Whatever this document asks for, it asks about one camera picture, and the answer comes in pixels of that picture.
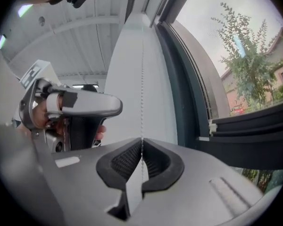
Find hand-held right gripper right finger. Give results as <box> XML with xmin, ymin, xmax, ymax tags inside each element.
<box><xmin>131</xmin><ymin>137</ymin><xmax>265</xmax><ymax>226</ymax></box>

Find black window frame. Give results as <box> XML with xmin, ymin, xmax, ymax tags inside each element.
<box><xmin>153</xmin><ymin>14</ymin><xmax>283</xmax><ymax>171</ymax></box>

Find green leafy tree outdoors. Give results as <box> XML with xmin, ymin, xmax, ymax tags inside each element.
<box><xmin>211</xmin><ymin>1</ymin><xmax>283</xmax><ymax>109</ymax></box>

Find white bead pull chain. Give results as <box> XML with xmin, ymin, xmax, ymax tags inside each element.
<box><xmin>139</xmin><ymin>38</ymin><xmax>147</xmax><ymax>183</ymax></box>

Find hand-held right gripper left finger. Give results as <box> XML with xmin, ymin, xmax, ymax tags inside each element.
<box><xmin>41</xmin><ymin>137</ymin><xmax>142</xmax><ymax>226</ymax></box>

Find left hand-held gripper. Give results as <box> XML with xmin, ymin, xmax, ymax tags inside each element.
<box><xmin>18</xmin><ymin>59</ymin><xmax>123</xmax><ymax>154</ymax></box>

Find person's left hand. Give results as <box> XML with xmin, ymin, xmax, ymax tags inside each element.
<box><xmin>35</xmin><ymin>101</ymin><xmax>107</xmax><ymax>141</ymax></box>

